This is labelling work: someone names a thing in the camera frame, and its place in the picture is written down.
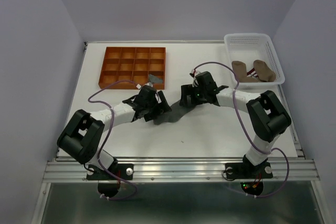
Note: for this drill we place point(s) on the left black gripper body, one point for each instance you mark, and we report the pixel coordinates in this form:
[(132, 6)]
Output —
[(148, 105)]

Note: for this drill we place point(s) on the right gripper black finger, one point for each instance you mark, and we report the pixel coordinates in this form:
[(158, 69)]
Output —
[(196, 96), (186, 100)]

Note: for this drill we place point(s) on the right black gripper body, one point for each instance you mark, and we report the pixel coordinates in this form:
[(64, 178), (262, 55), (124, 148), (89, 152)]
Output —
[(203, 91)]

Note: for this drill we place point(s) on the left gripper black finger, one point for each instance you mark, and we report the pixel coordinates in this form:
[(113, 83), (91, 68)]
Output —
[(163, 104), (153, 113)]

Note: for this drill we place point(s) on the dark grey sock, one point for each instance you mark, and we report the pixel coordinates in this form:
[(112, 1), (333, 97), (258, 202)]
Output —
[(152, 80)]

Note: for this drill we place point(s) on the grey sock pair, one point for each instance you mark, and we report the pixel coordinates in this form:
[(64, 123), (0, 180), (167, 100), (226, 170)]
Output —
[(174, 115)]

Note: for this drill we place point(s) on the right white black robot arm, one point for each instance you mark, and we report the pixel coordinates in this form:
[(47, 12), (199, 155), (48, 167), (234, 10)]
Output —
[(268, 117)]

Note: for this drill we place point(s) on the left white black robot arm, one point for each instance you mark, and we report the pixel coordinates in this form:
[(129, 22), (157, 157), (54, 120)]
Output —
[(81, 138)]

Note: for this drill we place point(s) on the orange compartment tray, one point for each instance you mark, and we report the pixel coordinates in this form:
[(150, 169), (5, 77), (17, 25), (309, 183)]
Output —
[(134, 64)]

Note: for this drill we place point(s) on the brown sock left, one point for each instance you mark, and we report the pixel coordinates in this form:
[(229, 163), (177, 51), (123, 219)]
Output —
[(240, 71)]

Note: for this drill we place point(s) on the brown sock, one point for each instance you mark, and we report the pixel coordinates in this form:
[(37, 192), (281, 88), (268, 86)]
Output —
[(240, 71), (264, 73)]

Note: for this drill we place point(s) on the red white striped sock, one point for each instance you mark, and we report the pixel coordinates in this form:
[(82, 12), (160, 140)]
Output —
[(252, 73)]

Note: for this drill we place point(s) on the white plastic basket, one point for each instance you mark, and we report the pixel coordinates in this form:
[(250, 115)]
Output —
[(248, 47)]

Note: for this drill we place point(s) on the brown sock right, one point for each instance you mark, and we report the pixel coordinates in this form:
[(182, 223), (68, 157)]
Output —
[(264, 73)]

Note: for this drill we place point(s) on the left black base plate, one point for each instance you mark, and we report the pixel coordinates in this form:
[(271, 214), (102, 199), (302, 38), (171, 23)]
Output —
[(124, 171)]

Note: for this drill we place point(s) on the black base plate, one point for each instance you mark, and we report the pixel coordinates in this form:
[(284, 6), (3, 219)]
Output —
[(246, 171), (124, 171)]

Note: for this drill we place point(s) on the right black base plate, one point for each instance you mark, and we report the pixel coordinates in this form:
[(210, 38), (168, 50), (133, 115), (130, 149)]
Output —
[(246, 171)]

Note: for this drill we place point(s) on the aluminium rail frame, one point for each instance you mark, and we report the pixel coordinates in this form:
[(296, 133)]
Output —
[(192, 152)]

